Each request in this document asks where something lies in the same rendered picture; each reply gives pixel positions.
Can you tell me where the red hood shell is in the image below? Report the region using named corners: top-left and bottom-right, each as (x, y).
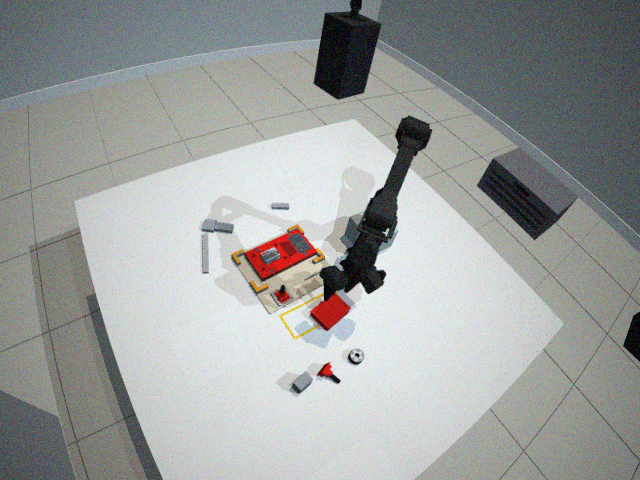
top-left (310, 294), bottom-right (351, 331)

